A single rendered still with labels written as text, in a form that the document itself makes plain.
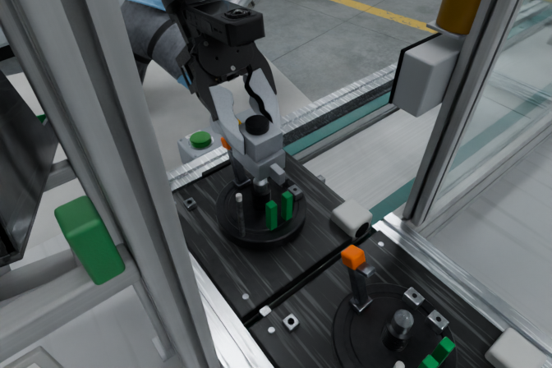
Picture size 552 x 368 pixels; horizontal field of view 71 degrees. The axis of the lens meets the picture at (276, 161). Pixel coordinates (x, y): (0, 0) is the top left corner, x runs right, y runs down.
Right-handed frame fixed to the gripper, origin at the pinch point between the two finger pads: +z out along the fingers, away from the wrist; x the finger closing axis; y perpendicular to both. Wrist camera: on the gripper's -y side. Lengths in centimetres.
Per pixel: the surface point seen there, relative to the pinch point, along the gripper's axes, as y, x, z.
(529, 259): -4, -36, 39
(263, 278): 3.3, 6.3, 17.7
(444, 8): -17.6, -17.1, -5.2
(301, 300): -0.8, 4.1, 21.3
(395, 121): 18.9, -41.0, 11.5
